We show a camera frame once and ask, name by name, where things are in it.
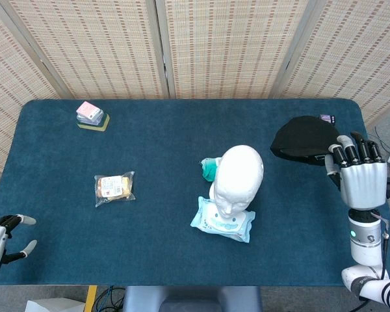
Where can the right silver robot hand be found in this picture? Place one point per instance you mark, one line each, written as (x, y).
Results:
(364, 182)

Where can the black baseball cap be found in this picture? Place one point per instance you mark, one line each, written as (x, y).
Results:
(302, 136)

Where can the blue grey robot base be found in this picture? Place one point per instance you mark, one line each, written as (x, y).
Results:
(191, 299)

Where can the white foam mannequin head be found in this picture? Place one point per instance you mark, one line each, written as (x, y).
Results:
(240, 172)

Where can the black box with purple label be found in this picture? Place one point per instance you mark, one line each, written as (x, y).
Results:
(328, 117)

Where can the white cardboard box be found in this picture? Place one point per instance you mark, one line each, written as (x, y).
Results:
(52, 306)

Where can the clear bag of biscuits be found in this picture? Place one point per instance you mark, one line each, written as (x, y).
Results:
(113, 188)

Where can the bamboo folding screen panel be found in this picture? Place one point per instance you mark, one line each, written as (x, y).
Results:
(227, 45)
(360, 48)
(6, 84)
(94, 48)

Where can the green plastic bag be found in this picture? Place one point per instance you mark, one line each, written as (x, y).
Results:
(208, 170)

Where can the light blue wet wipes pack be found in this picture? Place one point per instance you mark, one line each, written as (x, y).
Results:
(208, 224)

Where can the pink white small box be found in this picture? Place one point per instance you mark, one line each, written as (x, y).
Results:
(88, 110)

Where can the dark blue table cloth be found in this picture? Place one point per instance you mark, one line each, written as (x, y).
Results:
(165, 146)

